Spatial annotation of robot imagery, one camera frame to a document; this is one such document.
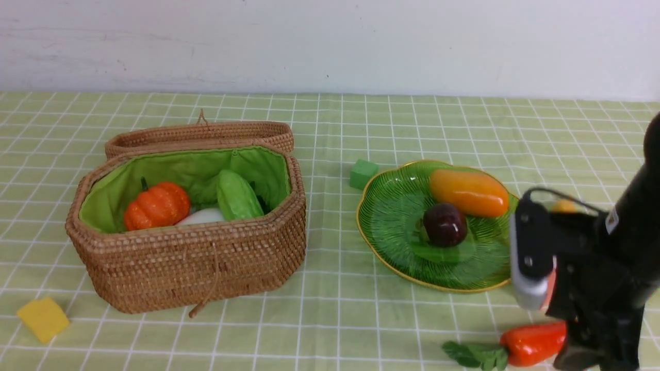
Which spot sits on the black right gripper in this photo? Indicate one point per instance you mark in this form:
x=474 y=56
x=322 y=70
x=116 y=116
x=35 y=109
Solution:
x=606 y=272

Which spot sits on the red toy carrot with leaves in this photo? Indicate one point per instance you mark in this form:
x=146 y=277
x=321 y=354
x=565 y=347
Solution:
x=519 y=347

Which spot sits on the yellow toy banana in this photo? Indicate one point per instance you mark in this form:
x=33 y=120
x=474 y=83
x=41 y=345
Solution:
x=564 y=206

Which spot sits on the orange toy mango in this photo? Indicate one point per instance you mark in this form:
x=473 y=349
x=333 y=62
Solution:
x=473 y=193

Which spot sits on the dark purple toy mangosteen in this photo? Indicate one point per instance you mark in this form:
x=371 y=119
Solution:
x=445 y=225

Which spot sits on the green toy cucumber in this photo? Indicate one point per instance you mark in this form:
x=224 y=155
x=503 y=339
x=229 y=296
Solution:
x=236 y=198

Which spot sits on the orange toy pumpkin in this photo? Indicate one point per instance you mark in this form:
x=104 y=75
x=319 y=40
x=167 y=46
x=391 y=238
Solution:
x=164 y=204

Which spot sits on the white toy radish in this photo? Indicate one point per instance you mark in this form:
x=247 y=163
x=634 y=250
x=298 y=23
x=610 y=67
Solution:
x=209 y=215

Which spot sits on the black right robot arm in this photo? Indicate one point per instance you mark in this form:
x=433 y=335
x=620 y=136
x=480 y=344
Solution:
x=641 y=196

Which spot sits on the salmon foam cube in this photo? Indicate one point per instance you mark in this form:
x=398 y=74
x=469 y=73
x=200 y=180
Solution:
x=549 y=290

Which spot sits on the green checkered tablecloth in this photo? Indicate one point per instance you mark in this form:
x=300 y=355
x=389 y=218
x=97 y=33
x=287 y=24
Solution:
x=343 y=310

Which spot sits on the green foam cube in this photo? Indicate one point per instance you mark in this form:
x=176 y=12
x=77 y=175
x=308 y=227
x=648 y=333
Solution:
x=361 y=173

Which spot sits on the woven rattan basket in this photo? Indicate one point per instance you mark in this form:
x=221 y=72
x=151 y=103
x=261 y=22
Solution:
x=189 y=265

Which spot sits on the woven rattan basket lid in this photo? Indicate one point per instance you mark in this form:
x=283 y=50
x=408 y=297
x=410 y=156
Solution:
x=171 y=137

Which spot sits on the yellow foam cube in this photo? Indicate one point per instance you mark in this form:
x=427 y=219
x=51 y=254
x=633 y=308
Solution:
x=44 y=317

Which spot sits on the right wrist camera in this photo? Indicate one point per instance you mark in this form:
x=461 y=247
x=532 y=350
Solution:
x=541 y=241

